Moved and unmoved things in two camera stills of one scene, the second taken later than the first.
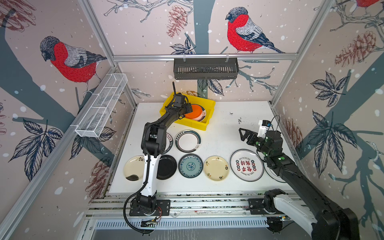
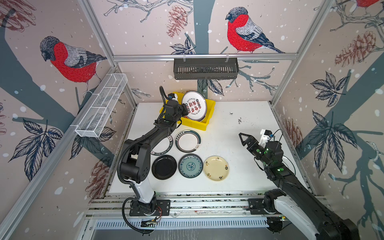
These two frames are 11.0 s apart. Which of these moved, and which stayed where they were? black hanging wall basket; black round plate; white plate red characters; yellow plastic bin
Moved: white plate red characters
Stayed: black hanging wall basket; yellow plastic bin; black round plate
